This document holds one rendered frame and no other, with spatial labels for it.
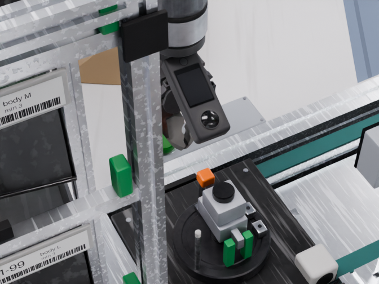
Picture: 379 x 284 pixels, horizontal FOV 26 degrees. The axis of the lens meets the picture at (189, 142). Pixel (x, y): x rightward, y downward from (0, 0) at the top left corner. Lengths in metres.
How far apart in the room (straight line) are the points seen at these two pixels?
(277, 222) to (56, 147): 0.65
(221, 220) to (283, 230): 0.15
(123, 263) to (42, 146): 0.59
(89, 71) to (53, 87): 1.04
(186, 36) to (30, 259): 0.45
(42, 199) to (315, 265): 0.42
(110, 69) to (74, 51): 1.04
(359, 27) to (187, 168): 1.83
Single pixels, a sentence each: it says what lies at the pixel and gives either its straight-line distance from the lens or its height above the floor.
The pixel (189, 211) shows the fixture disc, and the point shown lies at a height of 0.99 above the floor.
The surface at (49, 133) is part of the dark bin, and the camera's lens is 0.61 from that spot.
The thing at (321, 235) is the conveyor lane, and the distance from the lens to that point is 1.28.
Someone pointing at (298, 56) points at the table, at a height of 0.86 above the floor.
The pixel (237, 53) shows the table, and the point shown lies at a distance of 1.62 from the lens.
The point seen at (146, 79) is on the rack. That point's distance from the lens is 0.54.
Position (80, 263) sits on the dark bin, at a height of 1.33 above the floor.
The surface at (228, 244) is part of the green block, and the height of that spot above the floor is 1.04.
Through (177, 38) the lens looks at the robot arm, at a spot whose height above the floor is 1.29.
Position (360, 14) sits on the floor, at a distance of 3.10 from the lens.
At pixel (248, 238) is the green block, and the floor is 1.04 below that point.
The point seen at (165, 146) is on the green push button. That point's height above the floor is 0.97.
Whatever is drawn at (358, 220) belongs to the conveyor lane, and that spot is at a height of 0.92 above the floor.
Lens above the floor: 1.96
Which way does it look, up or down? 49 degrees down
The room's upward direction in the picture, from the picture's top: straight up
